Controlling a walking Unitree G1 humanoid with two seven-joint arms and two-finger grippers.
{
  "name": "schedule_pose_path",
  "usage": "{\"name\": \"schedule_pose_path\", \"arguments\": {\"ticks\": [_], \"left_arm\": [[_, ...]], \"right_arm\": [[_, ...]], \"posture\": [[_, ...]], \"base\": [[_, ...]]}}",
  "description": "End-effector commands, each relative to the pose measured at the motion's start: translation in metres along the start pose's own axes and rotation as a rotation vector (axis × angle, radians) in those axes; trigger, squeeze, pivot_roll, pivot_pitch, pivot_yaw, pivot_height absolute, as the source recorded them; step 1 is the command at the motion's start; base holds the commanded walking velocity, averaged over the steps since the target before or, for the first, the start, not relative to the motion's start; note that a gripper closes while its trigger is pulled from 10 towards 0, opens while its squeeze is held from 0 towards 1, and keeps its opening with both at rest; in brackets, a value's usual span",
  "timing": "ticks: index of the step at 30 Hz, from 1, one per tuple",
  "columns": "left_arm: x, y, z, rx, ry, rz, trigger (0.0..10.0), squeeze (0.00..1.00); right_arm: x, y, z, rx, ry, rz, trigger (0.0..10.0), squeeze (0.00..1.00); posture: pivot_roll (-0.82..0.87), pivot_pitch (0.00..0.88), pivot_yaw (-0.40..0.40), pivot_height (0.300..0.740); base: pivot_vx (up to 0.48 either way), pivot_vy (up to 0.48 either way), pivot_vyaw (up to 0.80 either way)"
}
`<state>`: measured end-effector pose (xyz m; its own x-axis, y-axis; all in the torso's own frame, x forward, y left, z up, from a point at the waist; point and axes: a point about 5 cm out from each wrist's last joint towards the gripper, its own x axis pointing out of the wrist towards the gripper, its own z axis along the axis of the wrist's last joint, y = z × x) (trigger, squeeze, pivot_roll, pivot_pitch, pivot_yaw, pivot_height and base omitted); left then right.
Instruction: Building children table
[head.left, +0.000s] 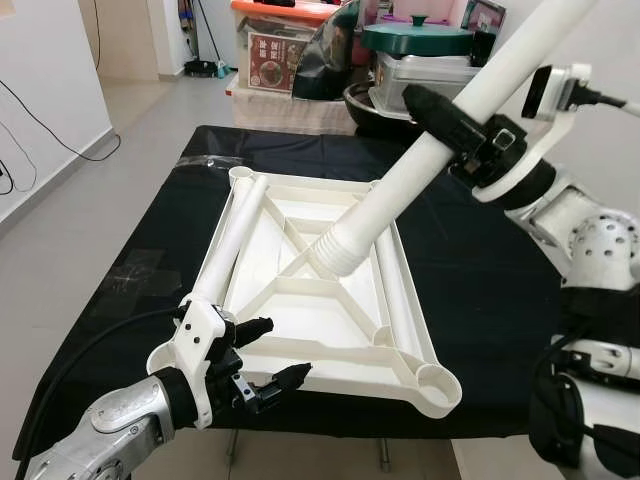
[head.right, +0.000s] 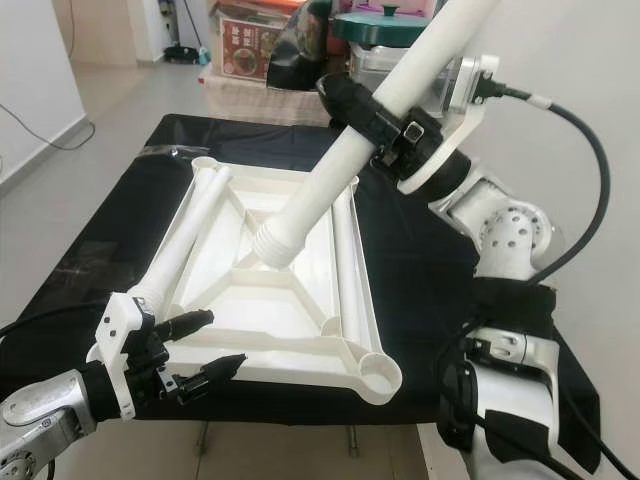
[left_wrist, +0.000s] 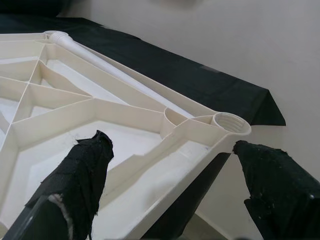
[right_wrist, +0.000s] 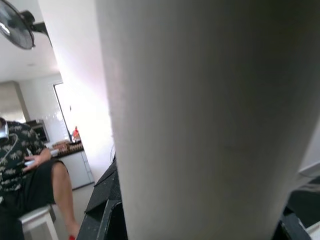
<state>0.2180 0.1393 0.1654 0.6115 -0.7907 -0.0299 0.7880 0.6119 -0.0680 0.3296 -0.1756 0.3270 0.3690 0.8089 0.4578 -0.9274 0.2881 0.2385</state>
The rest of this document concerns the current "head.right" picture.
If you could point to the black wok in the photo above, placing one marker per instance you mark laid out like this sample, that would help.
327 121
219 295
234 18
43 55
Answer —
345 120

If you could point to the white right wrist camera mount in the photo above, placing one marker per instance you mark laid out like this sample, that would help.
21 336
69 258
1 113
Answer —
480 75

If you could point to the clear plastic container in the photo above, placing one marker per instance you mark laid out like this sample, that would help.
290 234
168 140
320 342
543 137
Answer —
370 65

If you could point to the white plastic table top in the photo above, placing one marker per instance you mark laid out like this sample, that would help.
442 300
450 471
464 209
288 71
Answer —
260 310

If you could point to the beige cloth covered bench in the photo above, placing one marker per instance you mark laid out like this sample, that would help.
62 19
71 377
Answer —
260 105

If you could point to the black tablecloth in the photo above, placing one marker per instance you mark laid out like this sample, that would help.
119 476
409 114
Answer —
120 200

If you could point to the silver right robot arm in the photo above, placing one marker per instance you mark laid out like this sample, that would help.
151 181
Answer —
510 240

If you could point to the clear tape strip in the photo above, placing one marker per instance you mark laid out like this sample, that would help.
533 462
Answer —
175 152

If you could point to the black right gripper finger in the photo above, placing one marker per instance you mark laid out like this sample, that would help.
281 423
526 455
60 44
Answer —
350 98

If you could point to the orange lid storage box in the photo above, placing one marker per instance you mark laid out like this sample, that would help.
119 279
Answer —
245 50

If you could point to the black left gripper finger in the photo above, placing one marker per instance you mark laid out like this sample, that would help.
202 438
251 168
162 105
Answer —
190 322
218 375

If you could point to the black plastic bag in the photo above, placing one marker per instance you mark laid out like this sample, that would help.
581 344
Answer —
300 55

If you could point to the green pot lid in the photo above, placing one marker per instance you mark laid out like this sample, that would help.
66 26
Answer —
380 30

